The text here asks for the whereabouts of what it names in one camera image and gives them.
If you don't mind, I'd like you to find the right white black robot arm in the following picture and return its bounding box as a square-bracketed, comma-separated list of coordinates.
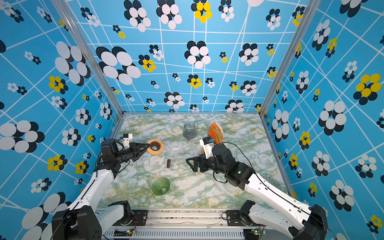
[186, 143, 329, 240]

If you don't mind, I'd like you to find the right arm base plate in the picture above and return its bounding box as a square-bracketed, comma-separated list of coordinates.
[225, 210, 260, 228]

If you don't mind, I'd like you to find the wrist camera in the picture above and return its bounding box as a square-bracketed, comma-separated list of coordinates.
[200, 137, 215, 159]
[120, 134, 133, 149]

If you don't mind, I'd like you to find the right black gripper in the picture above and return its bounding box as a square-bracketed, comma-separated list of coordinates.
[187, 152, 229, 177]

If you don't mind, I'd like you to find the left green circuit board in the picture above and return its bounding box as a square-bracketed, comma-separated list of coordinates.
[114, 229, 136, 237]

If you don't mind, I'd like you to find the green circuit board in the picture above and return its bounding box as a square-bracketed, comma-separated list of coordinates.
[114, 229, 136, 237]
[243, 229, 264, 240]

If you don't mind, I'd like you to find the clear glass dripper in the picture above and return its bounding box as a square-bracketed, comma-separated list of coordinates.
[263, 176, 281, 190]

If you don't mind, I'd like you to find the left aluminium corner post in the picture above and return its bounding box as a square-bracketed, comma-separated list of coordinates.
[52, 0, 125, 118]

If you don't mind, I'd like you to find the glass server with wooden handle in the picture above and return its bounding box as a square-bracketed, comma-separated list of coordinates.
[167, 142, 180, 168]

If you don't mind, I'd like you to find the orange coffee filter pack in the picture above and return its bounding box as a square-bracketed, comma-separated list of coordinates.
[209, 123, 225, 144]

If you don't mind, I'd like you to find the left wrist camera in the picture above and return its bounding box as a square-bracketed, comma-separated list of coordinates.
[120, 134, 133, 149]

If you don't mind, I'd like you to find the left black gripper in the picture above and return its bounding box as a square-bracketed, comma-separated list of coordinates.
[114, 143, 149, 165]

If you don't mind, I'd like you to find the aluminium front rail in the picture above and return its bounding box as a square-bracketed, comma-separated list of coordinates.
[89, 207, 289, 240]

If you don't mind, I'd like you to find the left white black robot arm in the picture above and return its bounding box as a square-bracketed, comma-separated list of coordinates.
[50, 138, 150, 240]

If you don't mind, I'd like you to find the right green circuit board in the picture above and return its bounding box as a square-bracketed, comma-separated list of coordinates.
[243, 229, 264, 240]

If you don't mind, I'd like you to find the green glass dripper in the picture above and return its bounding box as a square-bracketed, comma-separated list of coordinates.
[152, 177, 171, 196]

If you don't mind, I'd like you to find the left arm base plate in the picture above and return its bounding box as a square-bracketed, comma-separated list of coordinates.
[113, 210, 148, 227]

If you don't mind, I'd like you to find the right aluminium corner post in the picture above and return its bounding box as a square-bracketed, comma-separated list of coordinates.
[259, 0, 322, 116]

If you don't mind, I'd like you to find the aluminium corner post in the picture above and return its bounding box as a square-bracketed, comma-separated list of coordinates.
[52, 0, 125, 118]
[259, 0, 322, 116]

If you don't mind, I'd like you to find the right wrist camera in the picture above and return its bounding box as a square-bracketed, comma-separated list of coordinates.
[200, 137, 215, 159]

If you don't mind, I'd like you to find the wooden ring dripper holder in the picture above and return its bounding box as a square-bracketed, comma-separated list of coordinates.
[147, 139, 165, 156]

